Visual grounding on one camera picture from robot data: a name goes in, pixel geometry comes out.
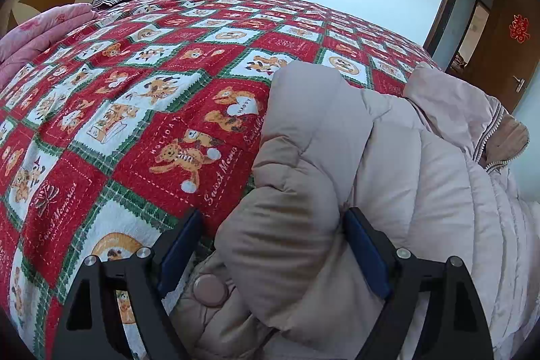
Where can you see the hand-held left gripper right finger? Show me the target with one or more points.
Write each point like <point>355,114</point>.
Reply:
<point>367,254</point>

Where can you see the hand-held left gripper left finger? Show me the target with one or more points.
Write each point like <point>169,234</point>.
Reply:
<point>181,250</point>

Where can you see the red paper door decoration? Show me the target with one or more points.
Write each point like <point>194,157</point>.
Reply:
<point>519,27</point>

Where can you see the red bear printed quilt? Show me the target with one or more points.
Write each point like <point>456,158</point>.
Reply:
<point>168,90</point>

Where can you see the brown wooden door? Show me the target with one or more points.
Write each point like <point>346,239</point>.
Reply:
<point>498,48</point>

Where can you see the pink folded blanket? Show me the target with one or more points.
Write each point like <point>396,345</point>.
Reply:
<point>33,35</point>

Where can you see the pale pink puffer jacket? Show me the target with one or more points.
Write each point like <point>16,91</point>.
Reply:
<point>337,153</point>

